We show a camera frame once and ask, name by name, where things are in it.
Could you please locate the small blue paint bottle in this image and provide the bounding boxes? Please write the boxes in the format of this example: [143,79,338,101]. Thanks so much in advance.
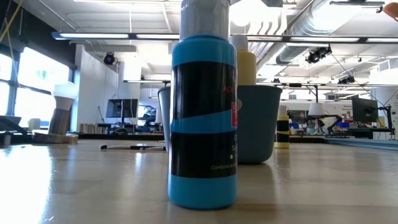
[167,0,239,210]

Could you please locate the teal plastic bin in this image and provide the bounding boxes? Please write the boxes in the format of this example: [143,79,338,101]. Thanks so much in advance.
[157,85,283,165]

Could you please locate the large yellow paint bottle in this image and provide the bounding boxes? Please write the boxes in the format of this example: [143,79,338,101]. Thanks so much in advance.
[229,34,257,110]

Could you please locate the small yellow paint bottle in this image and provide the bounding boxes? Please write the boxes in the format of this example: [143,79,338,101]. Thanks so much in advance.
[274,105,291,149]

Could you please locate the black computer monitor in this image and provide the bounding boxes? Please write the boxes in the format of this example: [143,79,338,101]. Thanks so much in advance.
[352,94,379,123]
[106,98,139,125]

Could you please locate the black paintbrush silver ferrule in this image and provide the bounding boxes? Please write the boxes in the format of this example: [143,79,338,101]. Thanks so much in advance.
[98,144,165,151]

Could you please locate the wooden slat rack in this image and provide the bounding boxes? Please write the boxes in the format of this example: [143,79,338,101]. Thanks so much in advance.
[79,123,105,134]

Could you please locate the white background lampshade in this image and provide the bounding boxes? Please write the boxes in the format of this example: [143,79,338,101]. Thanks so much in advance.
[307,102,325,118]

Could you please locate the black ceiling spotlight cluster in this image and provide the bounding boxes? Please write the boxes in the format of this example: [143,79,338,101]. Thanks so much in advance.
[337,74,356,85]
[305,45,333,64]

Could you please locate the small white container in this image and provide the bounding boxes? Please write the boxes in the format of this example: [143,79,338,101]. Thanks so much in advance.
[28,118,42,131]

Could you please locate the black background desk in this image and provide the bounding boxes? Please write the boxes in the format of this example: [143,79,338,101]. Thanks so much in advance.
[289,126,396,140]

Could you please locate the black ceiling fixture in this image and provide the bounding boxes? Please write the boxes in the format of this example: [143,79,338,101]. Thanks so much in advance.
[329,0,386,14]

